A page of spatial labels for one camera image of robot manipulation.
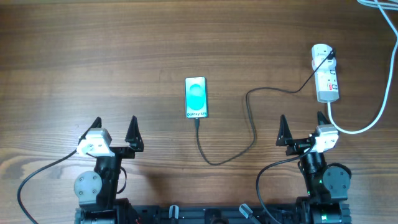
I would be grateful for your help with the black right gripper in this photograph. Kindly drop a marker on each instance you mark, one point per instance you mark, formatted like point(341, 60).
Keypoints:
point(285, 138)

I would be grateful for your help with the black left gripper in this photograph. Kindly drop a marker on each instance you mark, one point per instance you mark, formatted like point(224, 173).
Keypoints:
point(125, 152)

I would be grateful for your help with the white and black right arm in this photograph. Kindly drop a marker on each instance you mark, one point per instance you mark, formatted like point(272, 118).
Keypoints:
point(327, 184)

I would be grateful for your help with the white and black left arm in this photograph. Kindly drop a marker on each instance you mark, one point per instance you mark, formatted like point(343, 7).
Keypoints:
point(97, 190)

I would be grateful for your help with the white charger plug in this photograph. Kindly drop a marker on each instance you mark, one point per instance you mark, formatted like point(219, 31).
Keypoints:
point(324, 62)

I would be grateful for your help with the white power strip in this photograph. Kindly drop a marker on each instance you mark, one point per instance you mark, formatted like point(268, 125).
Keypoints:
point(326, 82)

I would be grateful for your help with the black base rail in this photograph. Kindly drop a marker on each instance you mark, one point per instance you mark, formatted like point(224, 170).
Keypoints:
point(283, 213)

